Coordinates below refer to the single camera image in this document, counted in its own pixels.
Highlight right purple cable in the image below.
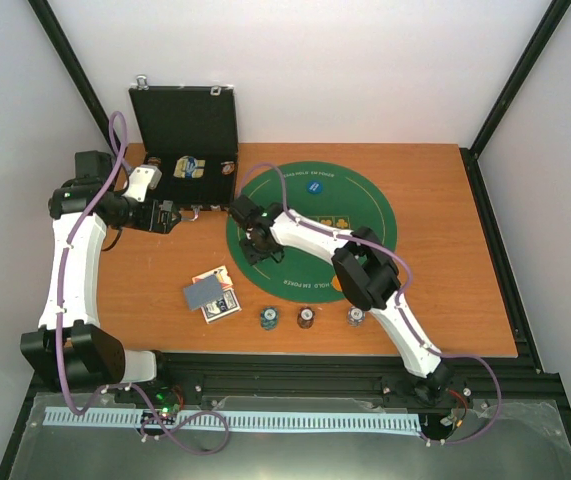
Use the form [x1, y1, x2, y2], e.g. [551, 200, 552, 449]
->
[237, 162, 503, 446]

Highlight light blue cable duct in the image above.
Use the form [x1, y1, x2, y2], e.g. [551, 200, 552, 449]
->
[42, 407, 421, 436]

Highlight chip row in case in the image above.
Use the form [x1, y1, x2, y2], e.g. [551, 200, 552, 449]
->
[147, 157, 161, 167]

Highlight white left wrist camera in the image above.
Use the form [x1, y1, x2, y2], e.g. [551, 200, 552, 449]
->
[123, 164, 162, 203]

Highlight brown chip stack on table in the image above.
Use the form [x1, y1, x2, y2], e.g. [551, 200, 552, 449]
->
[297, 307, 315, 329]

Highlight purple chip stack on table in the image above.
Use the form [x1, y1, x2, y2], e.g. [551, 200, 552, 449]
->
[347, 306, 365, 327]

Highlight red chip in case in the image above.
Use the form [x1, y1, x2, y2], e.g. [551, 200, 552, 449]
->
[221, 161, 236, 175]

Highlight orange big blind button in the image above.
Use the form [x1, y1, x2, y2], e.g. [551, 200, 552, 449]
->
[331, 275, 341, 291]

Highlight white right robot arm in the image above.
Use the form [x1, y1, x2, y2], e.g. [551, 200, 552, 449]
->
[229, 195, 453, 407]

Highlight blue card box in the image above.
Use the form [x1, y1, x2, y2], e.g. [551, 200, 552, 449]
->
[201, 288, 242, 324]

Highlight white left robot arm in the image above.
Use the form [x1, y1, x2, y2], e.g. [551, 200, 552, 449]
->
[20, 151, 181, 403]

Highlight blue small blind button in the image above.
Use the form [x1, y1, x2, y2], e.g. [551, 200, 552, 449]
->
[306, 181, 323, 195]

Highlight yellow card box in case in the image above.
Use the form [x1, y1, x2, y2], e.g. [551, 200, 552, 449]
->
[173, 155, 206, 179]

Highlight teal chip stack on table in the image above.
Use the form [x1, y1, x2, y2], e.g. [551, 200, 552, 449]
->
[260, 306, 279, 331]

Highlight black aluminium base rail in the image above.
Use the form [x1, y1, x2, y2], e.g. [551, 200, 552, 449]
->
[114, 349, 566, 416]

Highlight green round poker mat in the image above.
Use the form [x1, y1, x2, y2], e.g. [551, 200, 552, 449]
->
[226, 161, 398, 303]

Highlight black poker chip case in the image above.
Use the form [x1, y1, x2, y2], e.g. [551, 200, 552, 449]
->
[129, 75, 239, 211]

